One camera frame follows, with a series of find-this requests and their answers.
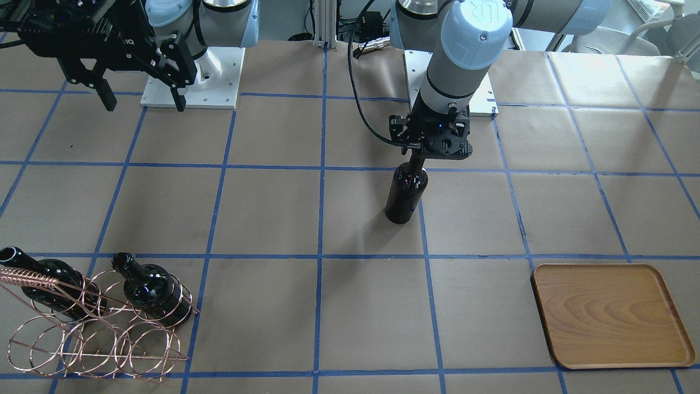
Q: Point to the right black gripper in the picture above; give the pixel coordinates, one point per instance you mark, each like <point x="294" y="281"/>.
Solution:
<point x="112" y="34"/>

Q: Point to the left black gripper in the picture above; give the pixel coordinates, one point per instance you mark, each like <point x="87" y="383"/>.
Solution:
<point x="398" y="129"/>

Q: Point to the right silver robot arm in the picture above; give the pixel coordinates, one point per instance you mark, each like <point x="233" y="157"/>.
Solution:
<point x="206" y="25"/>

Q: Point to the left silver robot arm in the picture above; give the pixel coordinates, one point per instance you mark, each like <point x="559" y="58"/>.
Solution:
<point x="464" y="38"/>

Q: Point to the wooden tray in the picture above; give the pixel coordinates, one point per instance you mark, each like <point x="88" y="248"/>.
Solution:
<point x="610" y="316"/>

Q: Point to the aluminium frame post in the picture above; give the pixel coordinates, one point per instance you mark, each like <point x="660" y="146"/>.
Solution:
<point x="325" y="27"/>

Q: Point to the copper wire bottle basket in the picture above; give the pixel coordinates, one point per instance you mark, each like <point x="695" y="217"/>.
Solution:
<point x="117" y="341"/>

